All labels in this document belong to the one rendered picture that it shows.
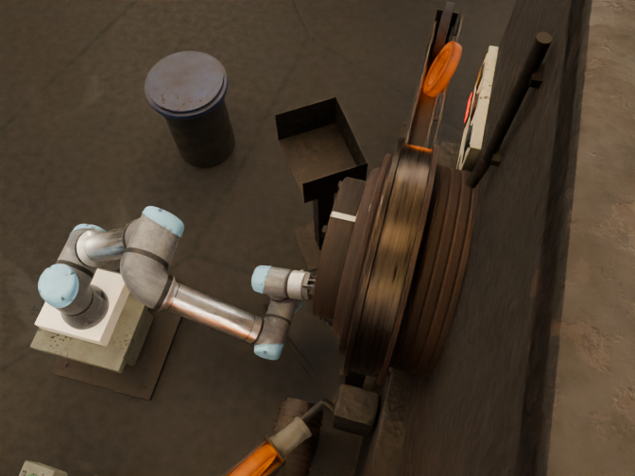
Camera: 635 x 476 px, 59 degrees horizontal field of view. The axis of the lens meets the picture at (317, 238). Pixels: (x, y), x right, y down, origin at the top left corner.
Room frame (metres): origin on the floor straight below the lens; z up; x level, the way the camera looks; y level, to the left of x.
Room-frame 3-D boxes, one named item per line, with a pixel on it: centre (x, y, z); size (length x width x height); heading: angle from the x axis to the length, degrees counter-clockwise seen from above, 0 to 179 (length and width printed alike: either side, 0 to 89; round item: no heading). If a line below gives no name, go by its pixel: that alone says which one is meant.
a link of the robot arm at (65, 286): (0.61, 0.77, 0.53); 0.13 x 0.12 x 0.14; 162
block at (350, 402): (0.19, -0.08, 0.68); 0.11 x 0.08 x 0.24; 73
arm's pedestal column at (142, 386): (0.60, 0.77, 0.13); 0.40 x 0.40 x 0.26; 73
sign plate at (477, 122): (0.71, -0.34, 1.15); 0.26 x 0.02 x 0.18; 163
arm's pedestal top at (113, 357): (0.60, 0.77, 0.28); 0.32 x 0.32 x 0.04; 73
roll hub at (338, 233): (0.45, -0.04, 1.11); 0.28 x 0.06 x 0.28; 163
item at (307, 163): (0.98, -0.02, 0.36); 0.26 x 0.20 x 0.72; 18
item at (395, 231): (0.42, -0.14, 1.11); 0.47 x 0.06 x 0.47; 163
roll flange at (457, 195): (0.39, -0.22, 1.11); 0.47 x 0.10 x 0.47; 163
